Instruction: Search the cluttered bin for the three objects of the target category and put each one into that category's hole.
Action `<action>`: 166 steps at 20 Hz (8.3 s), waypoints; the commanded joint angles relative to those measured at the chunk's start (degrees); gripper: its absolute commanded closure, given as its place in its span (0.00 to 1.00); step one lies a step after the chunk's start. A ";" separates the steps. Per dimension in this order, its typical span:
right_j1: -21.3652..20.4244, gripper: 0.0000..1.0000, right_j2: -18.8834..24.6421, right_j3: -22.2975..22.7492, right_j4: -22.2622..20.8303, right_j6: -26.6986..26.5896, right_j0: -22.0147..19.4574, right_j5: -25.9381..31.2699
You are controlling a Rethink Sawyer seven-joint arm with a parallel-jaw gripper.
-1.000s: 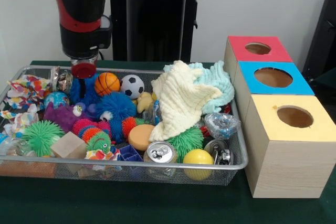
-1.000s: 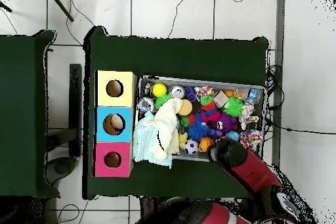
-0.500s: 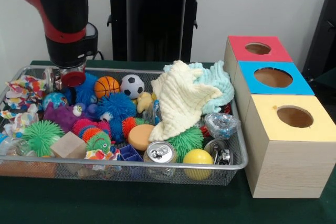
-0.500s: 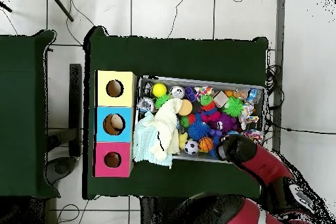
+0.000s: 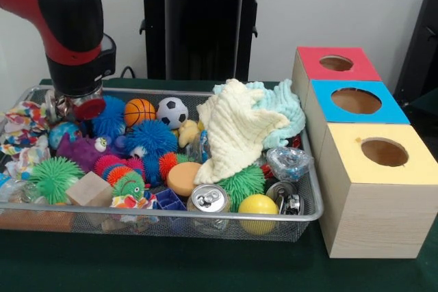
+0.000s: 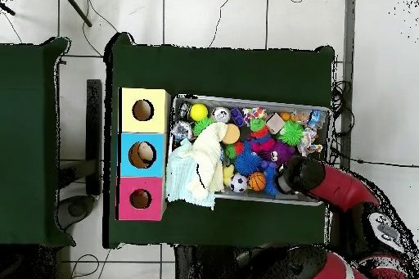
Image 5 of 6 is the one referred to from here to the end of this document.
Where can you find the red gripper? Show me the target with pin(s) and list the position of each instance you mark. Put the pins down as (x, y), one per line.
(89, 109)

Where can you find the silver jar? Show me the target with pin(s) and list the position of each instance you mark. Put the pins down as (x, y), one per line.
(61, 109)

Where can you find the multicoloured spiky caterpillar toy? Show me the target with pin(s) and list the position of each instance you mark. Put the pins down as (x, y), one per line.
(128, 182)

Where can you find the cream and mint cloth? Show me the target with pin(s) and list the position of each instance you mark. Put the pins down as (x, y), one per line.
(236, 128)

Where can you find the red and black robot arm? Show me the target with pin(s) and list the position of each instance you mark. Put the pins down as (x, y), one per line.
(68, 4)

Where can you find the wooden box with three holes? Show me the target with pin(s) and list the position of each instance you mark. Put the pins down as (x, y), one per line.
(376, 216)

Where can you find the blue spiky rubber ball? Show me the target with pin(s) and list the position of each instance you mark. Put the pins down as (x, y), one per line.
(109, 117)

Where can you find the purple spiky rubber toy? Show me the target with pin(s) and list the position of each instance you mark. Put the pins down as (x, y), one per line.
(78, 153)

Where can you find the orange toy basketball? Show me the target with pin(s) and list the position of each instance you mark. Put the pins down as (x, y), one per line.
(139, 112)

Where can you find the green spiky rubber toy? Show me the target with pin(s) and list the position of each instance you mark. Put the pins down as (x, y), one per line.
(54, 179)

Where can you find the plain wooden cube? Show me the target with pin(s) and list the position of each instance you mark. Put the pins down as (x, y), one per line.
(89, 191)

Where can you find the black and white soccer ball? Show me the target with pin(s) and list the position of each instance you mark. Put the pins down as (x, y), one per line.
(172, 111)

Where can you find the round orange sponge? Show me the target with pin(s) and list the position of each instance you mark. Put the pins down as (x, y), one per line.
(183, 177)

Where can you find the dark green tablecloth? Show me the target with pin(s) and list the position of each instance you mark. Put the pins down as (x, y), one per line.
(427, 107)
(171, 268)

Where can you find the yellow ball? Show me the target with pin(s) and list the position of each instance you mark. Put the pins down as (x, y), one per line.
(258, 211)

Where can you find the black monitor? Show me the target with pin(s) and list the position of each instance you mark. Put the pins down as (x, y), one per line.
(424, 49)

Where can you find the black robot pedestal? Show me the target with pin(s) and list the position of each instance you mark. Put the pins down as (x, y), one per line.
(202, 39)

